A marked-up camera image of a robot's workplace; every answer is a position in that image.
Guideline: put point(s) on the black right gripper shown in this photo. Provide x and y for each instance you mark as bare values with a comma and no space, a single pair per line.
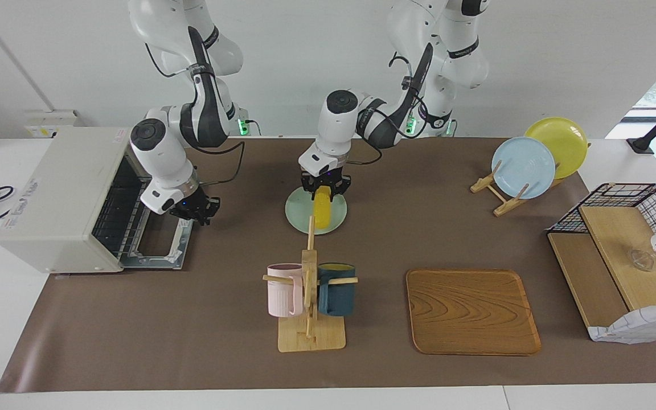
192,206

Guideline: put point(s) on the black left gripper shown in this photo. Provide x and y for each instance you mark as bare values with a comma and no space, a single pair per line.
328,179

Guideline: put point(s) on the yellow corn cob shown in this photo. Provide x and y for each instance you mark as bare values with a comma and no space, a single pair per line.
322,213

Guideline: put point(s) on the pale green plate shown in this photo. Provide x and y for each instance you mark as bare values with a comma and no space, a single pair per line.
299,219

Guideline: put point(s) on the beige toaster oven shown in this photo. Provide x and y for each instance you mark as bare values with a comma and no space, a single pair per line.
60,188

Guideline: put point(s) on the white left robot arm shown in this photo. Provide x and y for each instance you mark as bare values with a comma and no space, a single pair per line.
336,122

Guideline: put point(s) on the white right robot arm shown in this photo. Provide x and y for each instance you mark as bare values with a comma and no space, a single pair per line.
160,154

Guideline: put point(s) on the dark teal mug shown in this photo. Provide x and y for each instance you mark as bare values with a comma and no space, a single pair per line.
339,299

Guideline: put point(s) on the brown table mat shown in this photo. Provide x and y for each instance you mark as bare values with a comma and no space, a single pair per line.
191,319

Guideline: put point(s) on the pink mug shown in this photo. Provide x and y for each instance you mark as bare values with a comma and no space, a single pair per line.
282,296

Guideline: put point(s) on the wooden mug rack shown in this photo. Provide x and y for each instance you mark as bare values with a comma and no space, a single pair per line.
311,339

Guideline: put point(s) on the wooden plate rack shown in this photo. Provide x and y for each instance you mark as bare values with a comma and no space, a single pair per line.
501,209

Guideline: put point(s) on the wooden serving tray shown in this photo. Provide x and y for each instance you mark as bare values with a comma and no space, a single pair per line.
470,313

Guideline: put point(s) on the light blue plate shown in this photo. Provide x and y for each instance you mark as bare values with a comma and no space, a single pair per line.
524,165

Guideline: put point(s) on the yellow plate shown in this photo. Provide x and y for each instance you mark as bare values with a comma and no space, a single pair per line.
567,142

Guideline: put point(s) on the small clear glass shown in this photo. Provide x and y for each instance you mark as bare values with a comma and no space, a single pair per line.
641,261

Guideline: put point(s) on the white checkered cloth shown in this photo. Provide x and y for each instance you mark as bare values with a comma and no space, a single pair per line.
647,324

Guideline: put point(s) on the beige wall box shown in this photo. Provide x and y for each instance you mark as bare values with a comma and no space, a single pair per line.
49,128

